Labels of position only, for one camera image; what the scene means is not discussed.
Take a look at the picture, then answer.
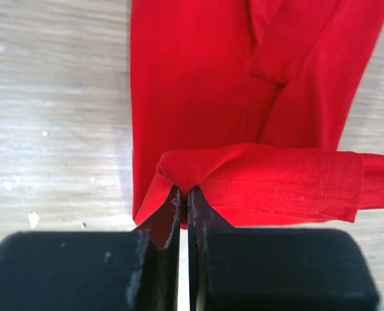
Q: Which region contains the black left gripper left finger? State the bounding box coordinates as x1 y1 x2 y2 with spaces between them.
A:
0 187 181 310

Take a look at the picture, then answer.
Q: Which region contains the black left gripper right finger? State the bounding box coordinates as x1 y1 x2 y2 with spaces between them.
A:
187 188 379 310

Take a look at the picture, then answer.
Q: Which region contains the red t shirt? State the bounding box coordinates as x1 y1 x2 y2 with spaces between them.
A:
130 1 384 226

